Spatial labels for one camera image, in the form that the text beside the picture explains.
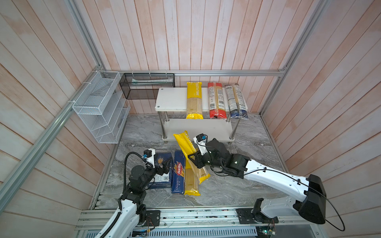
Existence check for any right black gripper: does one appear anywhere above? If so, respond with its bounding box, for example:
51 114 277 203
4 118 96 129
188 150 225 172

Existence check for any yellow pastatime spaghetti pack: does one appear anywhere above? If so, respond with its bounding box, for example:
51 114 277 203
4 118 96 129
173 131 210 184
186 82 203 120
185 159 200 196

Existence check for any red clear spaghetti pack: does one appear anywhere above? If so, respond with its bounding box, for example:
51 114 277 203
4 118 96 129
208 82 227 119

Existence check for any blue clear spaghetti pack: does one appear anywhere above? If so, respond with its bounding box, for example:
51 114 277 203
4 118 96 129
225 83 249 120

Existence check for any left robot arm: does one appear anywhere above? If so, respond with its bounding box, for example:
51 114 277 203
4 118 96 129
96 148 170 238

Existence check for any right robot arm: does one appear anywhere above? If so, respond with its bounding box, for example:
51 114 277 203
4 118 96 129
185 134 326 224

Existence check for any wide blue Barilla pasta box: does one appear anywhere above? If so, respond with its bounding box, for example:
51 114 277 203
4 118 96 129
148 152 173 189

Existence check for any narrow blue Barilla spaghetti box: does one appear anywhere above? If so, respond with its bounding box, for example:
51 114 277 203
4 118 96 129
171 150 186 194

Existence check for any white two-tier shelf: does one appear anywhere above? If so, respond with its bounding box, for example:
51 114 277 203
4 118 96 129
155 87 240 143

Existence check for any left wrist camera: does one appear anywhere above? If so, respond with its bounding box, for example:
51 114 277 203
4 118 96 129
143 148 156 168

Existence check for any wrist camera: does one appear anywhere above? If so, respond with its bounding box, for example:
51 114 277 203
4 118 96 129
193 133 208 155
143 148 156 168

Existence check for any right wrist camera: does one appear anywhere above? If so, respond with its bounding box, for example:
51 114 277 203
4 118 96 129
193 133 208 155

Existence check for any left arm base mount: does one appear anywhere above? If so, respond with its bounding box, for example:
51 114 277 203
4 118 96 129
138 210 161 227

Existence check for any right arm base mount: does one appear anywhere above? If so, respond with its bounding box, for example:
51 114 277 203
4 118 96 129
236 208 279 224

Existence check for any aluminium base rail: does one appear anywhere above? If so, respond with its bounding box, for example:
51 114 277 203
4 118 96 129
74 204 322 231

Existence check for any black wire mesh basket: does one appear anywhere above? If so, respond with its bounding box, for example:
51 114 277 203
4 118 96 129
119 72 176 100

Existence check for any white wire mesh rack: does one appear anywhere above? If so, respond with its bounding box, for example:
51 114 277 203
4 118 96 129
72 71 131 144

